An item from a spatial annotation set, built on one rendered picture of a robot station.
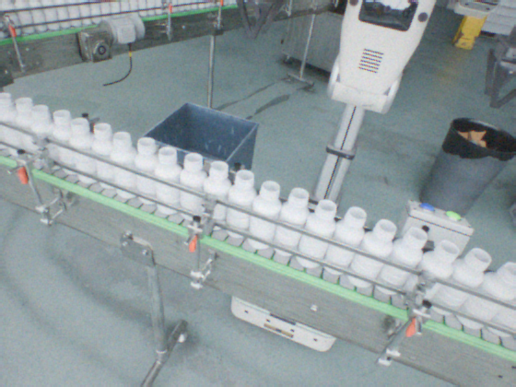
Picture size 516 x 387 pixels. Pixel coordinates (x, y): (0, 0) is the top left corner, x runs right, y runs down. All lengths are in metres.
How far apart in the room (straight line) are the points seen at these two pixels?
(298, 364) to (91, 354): 0.93
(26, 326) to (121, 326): 0.42
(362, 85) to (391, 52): 0.13
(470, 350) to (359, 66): 0.80
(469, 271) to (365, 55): 0.68
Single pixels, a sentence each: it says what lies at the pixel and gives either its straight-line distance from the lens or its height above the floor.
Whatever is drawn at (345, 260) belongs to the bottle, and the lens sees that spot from 0.75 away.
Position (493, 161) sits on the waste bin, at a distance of 2.63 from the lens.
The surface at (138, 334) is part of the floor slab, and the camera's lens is 1.82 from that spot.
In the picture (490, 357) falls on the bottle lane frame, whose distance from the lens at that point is 0.91.
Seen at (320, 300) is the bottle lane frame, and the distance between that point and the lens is 0.82.
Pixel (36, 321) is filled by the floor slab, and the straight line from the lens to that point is 1.98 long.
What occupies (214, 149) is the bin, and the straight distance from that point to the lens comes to 1.50.
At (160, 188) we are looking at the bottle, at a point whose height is 1.08.
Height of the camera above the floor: 1.60
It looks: 40 degrees down
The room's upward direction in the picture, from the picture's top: 10 degrees clockwise
